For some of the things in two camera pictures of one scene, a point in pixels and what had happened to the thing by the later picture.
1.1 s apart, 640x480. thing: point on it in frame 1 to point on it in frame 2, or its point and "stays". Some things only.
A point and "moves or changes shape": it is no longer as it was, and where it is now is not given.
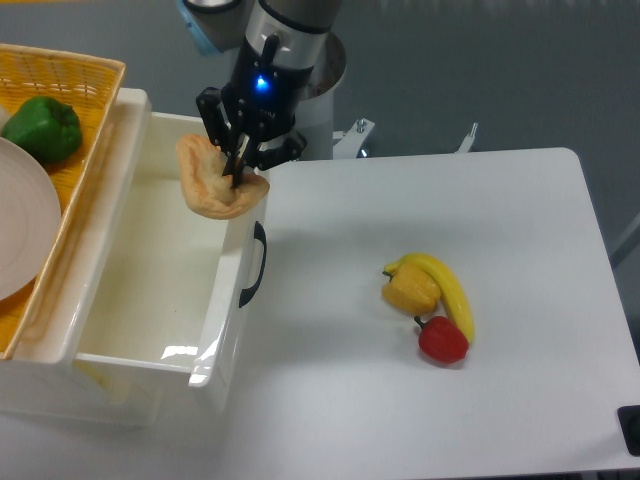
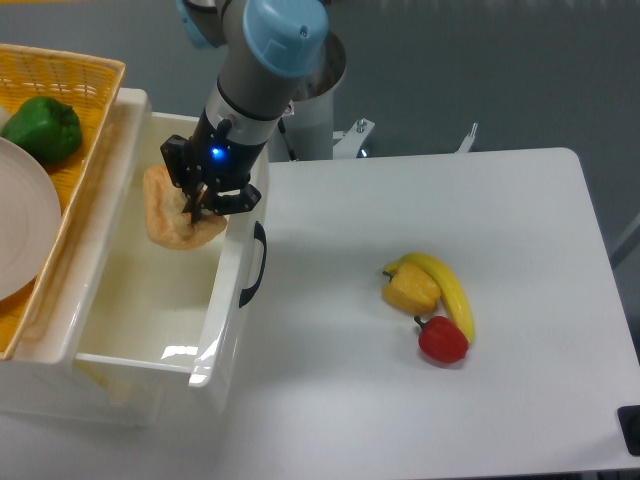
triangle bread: [210, 193] moves or changes shape
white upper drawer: [159, 284] stays
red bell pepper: [441, 340] stays
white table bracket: [350, 141] stays
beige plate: [30, 221] stays
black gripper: [255, 115] to [213, 167]
